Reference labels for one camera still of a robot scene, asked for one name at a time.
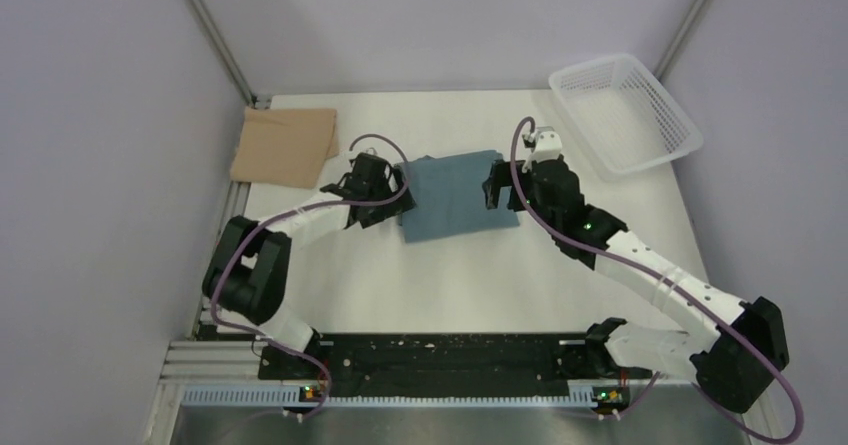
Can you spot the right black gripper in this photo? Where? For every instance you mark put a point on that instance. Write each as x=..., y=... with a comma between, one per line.
x=500, y=177

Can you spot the blue-grey t-shirt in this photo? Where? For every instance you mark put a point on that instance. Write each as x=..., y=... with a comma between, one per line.
x=449, y=198

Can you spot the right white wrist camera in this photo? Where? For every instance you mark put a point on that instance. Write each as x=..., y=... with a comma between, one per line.
x=544, y=144

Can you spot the white plastic mesh basket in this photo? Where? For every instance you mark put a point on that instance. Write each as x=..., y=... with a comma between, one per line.
x=622, y=114

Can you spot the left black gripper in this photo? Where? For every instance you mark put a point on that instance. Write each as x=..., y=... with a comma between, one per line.
x=389, y=211

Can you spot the left side aluminium rail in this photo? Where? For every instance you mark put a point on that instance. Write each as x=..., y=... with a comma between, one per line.
x=234, y=205

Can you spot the right rear aluminium post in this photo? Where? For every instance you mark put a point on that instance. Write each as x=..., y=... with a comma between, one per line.
x=683, y=33

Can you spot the aluminium post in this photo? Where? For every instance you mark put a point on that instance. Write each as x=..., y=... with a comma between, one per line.
x=683, y=33
x=218, y=44

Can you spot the left rear aluminium post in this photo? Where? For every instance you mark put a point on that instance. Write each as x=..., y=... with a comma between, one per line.
x=218, y=44

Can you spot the white cable duct strip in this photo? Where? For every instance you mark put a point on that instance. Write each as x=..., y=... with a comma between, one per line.
x=293, y=396

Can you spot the folded tan t-shirt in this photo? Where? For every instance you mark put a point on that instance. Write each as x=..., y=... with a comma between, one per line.
x=285, y=147

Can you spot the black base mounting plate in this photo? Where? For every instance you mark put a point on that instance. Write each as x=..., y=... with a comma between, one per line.
x=458, y=365

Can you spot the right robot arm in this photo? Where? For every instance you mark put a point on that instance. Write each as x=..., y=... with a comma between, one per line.
x=717, y=331

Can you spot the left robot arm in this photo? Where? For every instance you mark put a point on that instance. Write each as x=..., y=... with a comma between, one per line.
x=247, y=276

